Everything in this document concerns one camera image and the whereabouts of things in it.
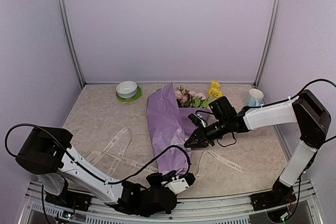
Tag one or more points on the cream printed ribbon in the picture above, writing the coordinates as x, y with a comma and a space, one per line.
124, 136

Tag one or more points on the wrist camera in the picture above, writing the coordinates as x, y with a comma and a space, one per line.
197, 120
178, 184

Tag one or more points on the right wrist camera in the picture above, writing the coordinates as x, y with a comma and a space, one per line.
197, 120

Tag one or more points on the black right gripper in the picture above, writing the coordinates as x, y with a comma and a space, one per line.
199, 134

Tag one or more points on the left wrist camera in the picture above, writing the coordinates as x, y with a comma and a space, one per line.
178, 184

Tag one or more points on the right aluminium frame post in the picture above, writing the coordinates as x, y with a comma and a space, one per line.
268, 42

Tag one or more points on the front aluminium rail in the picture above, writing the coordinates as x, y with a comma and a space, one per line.
78, 206

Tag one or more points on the left aluminium frame post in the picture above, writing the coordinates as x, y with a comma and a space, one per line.
70, 43

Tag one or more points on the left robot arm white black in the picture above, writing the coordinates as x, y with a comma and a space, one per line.
48, 151

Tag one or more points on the green plate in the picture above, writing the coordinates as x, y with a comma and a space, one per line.
136, 96

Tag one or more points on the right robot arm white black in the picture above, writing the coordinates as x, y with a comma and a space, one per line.
305, 110

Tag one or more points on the purple wrapping paper sheet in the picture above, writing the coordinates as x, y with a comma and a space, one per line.
168, 124

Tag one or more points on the white blue paper cup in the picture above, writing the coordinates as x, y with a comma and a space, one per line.
255, 97

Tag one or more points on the white ceramic bowl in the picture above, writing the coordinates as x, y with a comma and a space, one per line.
126, 89

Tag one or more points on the aluminium frame post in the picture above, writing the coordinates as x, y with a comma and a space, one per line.
70, 43
268, 42

